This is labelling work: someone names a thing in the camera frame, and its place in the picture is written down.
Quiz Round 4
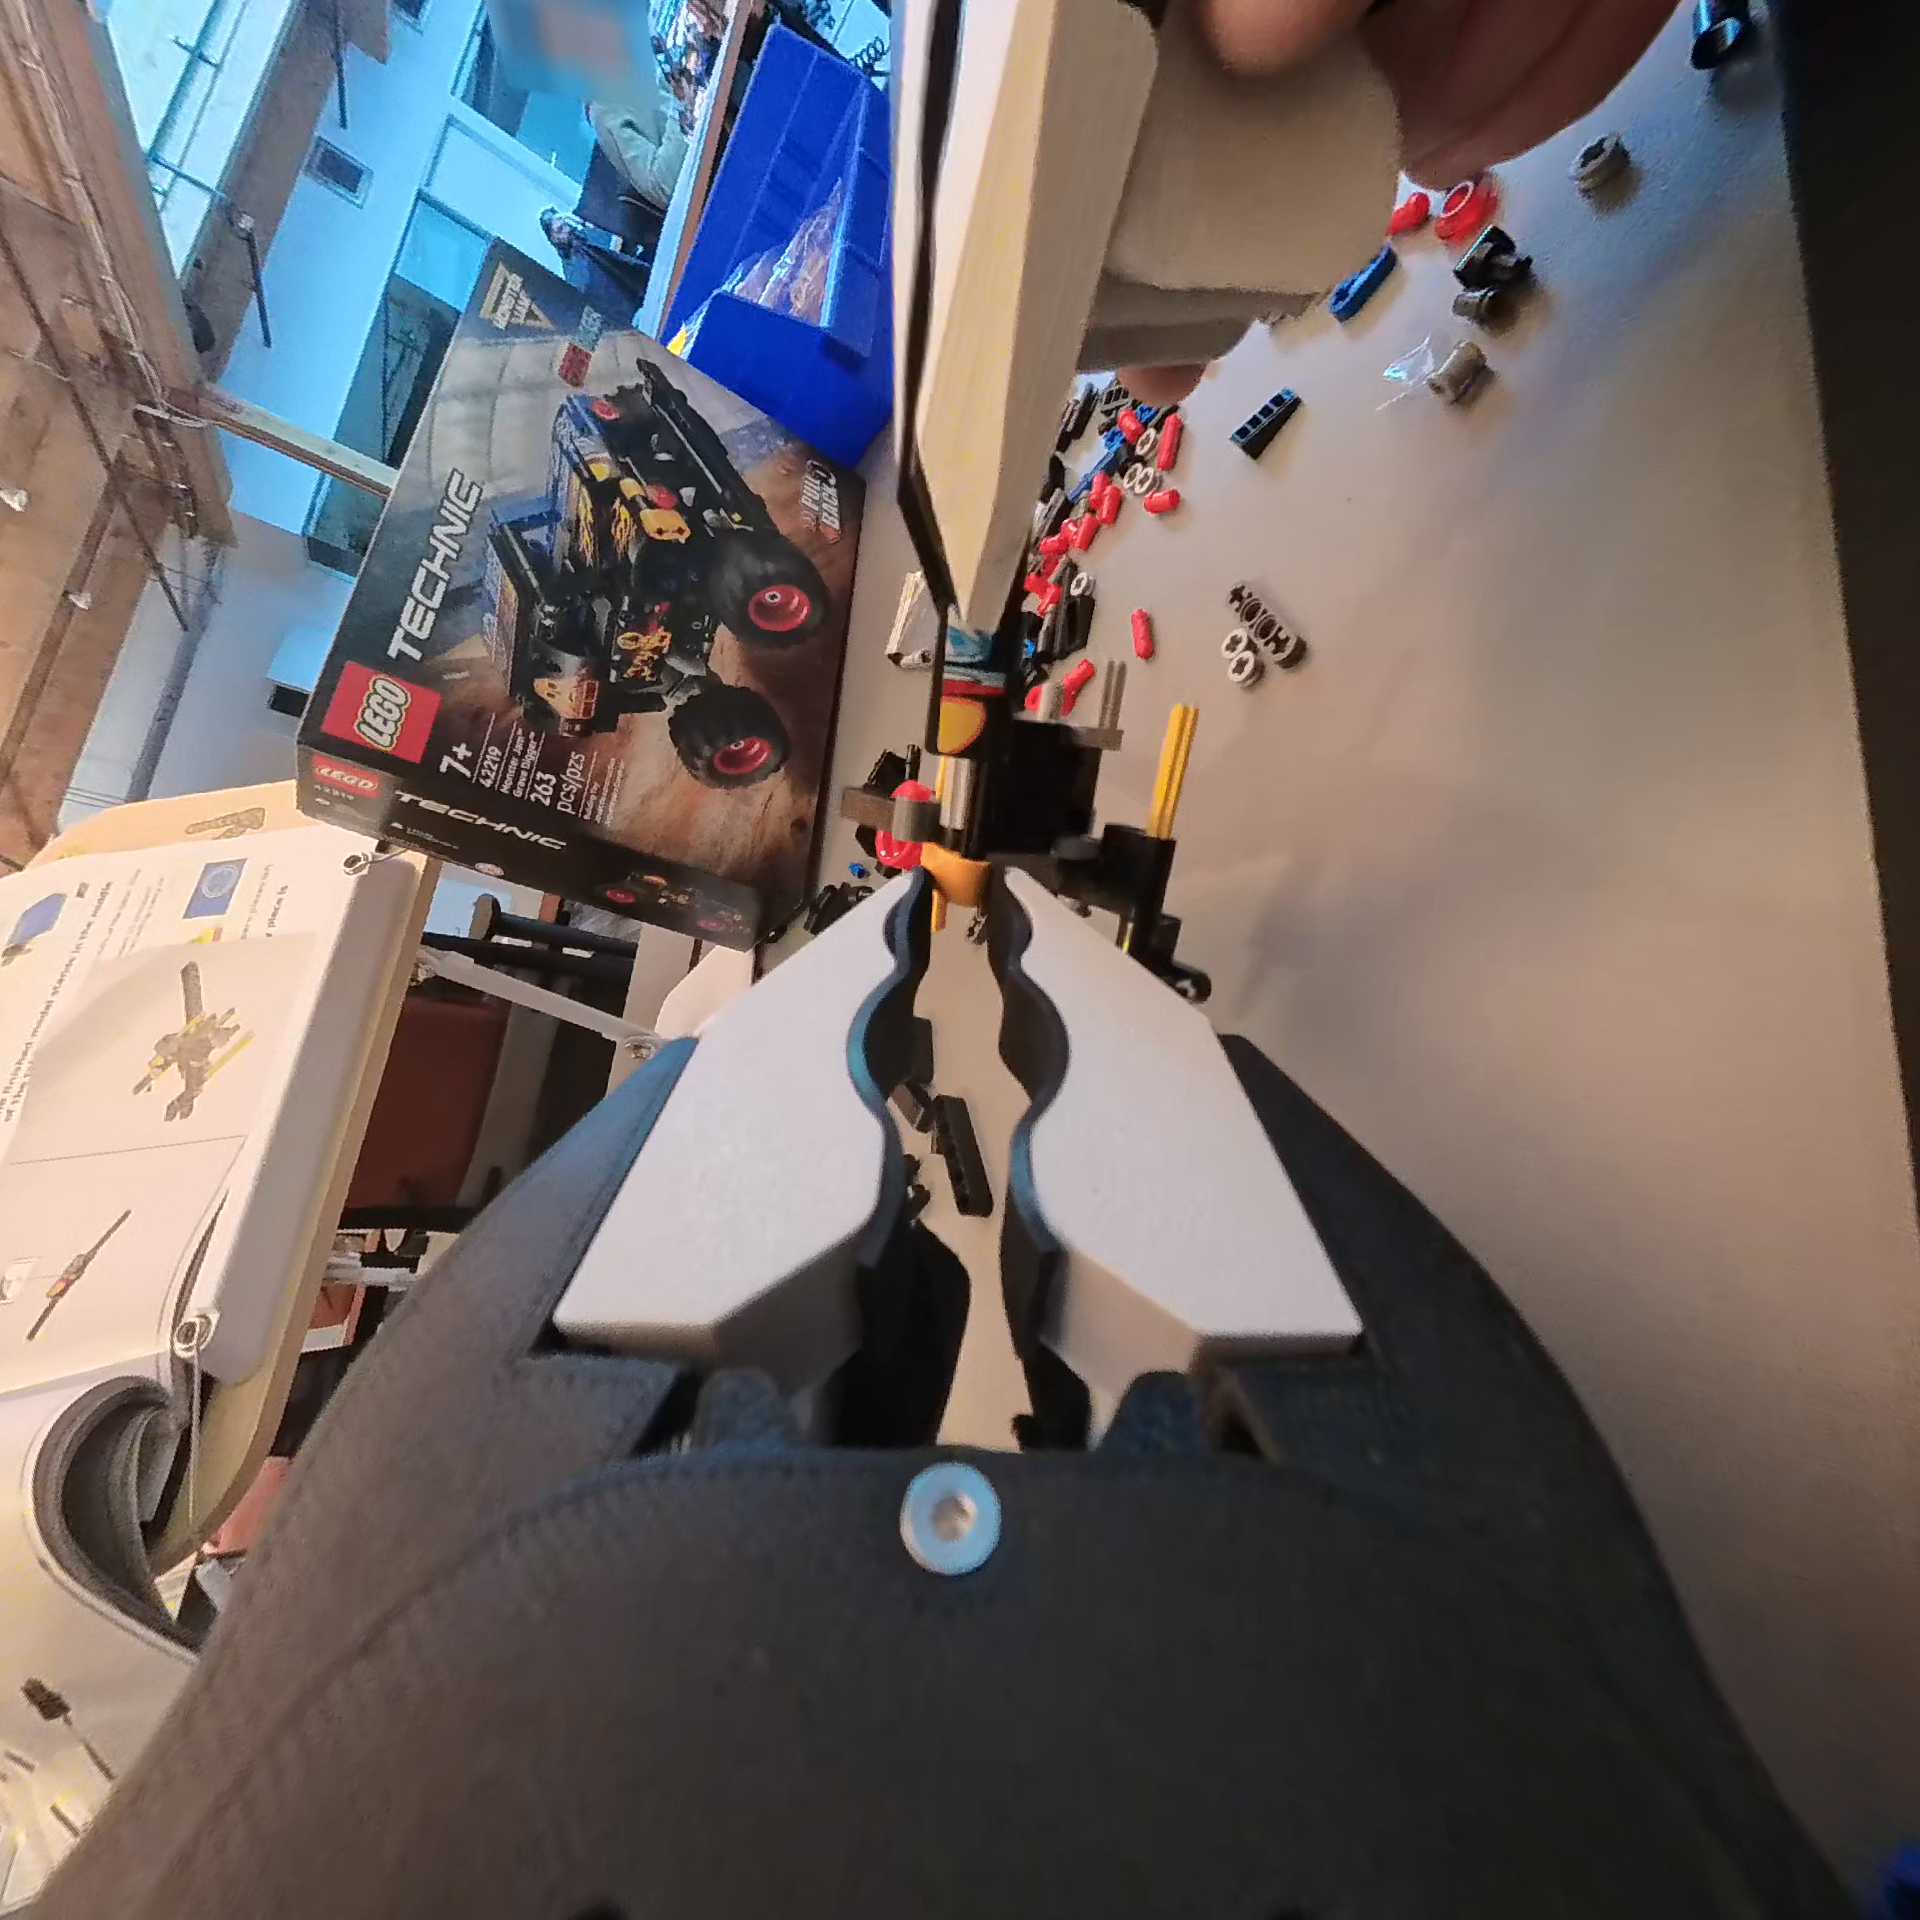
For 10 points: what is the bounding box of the light grey holed beam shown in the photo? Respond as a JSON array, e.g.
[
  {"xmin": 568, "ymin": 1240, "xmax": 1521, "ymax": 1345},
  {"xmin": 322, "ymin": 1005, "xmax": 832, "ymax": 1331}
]
[{"xmin": 1222, "ymin": 582, "xmax": 1309, "ymax": 693}]

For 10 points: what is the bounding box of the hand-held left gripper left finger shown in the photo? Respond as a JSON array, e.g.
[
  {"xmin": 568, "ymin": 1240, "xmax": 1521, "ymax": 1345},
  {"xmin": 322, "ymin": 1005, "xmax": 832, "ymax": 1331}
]
[{"xmin": 549, "ymin": 870, "xmax": 936, "ymax": 1444}]

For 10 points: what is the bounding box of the blue bin with plastic bags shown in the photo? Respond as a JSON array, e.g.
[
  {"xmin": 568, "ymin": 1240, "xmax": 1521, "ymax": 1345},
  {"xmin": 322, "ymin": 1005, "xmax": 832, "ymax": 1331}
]
[{"xmin": 660, "ymin": 24, "xmax": 904, "ymax": 467}]

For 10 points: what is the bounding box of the printed task card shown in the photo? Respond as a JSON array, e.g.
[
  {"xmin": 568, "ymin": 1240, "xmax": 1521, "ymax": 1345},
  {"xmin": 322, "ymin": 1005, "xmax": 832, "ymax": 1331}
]
[{"xmin": 0, "ymin": 817, "xmax": 378, "ymax": 977}]

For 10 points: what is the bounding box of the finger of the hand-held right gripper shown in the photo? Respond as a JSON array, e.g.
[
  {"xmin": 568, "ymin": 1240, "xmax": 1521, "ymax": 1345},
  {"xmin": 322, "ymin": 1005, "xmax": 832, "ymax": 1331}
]
[
  {"xmin": 894, "ymin": 0, "xmax": 962, "ymax": 582},
  {"xmin": 913, "ymin": 0, "xmax": 1408, "ymax": 617}
]

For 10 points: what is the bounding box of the black orange toy chassis assembly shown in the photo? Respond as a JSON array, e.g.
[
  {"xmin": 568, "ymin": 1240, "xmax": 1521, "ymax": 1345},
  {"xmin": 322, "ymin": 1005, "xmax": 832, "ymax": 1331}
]
[{"xmin": 838, "ymin": 661, "xmax": 1214, "ymax": 1003}]

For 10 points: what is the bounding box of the black toy connector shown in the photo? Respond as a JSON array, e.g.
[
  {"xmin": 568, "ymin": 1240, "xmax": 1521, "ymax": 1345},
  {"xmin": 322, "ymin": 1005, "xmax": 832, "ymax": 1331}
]
[{"xmin": 1452, "ymin": 225, "xmax": 1537, "ymax": 325}]

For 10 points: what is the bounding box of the white book stand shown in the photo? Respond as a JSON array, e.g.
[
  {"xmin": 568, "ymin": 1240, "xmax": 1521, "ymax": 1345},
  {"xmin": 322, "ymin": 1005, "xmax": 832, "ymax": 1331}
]
[{"xmin": 0, "ymin": 779, "xmax": 752, "ymax": 1666}]

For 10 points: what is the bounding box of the pile of small toy pins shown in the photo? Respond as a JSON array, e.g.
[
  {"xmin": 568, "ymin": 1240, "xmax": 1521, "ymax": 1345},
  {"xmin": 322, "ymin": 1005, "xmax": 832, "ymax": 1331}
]
[{"xmin": 1020, "ymin": 376, "xmax": 1202, "ymax": 714}]

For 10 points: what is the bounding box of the truck print toy set box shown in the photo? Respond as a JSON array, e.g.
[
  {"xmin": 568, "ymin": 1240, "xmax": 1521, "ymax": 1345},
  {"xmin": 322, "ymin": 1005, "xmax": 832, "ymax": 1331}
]
[{"xmin": 296, "ymin": 240, "xmax": 868, "ymax": 950}]

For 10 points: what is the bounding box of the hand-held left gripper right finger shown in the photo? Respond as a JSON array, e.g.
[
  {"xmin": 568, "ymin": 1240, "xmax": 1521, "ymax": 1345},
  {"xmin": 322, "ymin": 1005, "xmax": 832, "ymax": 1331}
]
[{"xmin": 995, "ymin": 870, "xmax": 1368, "ymax": 1444}]

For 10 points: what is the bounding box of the short black toy beam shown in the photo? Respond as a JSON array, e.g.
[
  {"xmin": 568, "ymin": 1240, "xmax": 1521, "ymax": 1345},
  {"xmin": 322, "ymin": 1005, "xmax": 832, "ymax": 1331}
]
[{"xmin": 931, "ymin": 1094, "xmax": 995, "ymax": 1213}]

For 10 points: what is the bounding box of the black axle with printed brick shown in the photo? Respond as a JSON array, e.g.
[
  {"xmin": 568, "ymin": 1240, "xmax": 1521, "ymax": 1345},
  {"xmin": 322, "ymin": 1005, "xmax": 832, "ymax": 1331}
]
[{"xmin": 931, "ymin": 600, "xmax": 1004, "ymax": 769}]

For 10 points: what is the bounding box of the person's right hand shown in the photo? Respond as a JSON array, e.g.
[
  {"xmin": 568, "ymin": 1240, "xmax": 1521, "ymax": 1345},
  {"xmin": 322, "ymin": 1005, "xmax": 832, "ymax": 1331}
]
[{"xmin": 1201, "ymin": 0, "xmax": 1684, "ymax": 190}]

